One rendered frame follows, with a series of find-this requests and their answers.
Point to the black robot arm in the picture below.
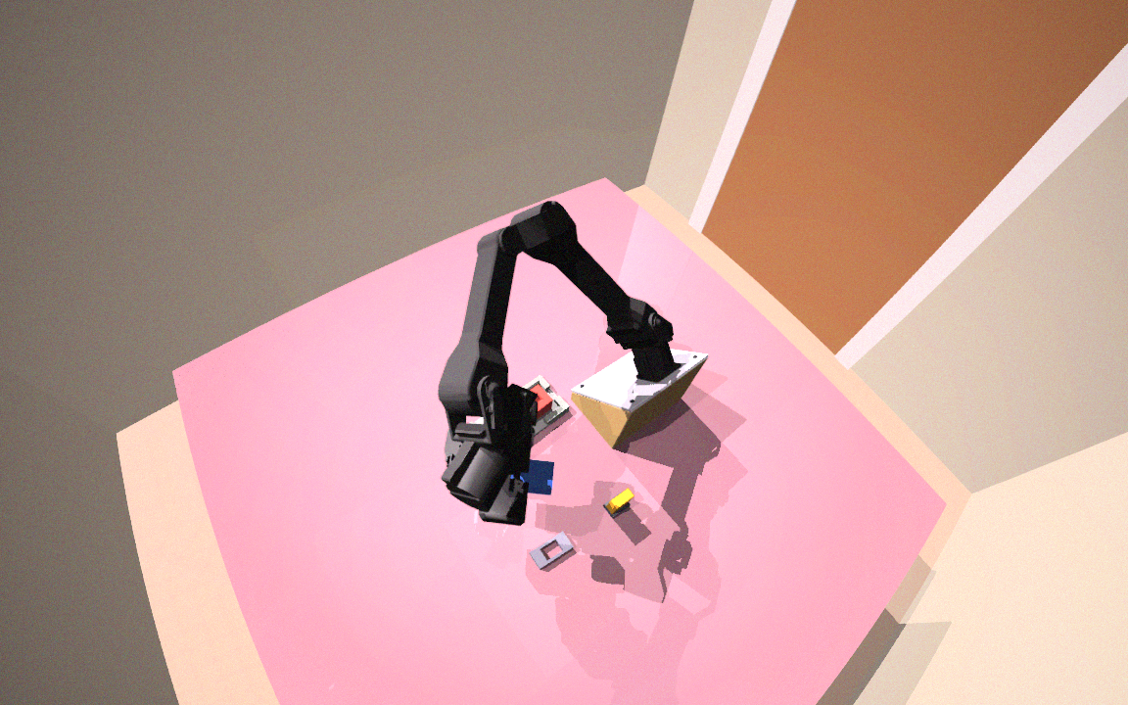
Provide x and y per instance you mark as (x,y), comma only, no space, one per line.
(475,379)

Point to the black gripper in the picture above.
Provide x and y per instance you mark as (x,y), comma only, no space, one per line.
(509,508)

